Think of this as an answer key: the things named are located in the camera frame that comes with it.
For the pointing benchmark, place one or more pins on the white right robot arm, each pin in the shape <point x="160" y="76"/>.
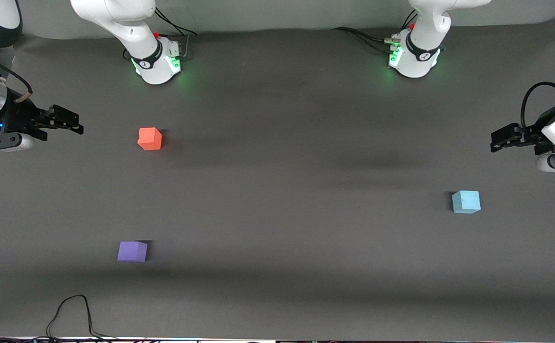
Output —
<point x="149" y="66"/>

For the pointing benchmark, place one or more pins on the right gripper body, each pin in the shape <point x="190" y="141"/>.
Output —
<point x="19" y="116"/>

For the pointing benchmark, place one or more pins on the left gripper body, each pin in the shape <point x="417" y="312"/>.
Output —
<point x="533" y="135"/>

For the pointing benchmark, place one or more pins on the dark grey table mat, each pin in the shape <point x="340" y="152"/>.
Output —
<point x="306" y="238"/>

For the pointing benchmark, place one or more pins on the orange foam block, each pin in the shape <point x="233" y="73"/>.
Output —
<point x="150" y="139"/>

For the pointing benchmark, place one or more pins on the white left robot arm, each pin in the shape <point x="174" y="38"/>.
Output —
<point x="418" y="62"/>

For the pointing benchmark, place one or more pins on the light blue foam block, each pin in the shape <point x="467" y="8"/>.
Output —
<point x="466" y="202"/>

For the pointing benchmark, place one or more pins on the purple foam block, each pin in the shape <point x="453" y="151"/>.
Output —
<point x="132" y="251"/>

